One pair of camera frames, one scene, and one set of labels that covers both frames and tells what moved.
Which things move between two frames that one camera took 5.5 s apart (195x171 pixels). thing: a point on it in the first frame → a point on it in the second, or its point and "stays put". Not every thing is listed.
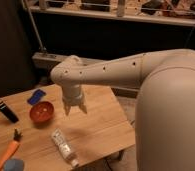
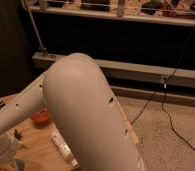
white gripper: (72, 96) → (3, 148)
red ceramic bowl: (41, 112) stays put
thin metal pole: (34, 25) stays put
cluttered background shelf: (184, 12) stays put
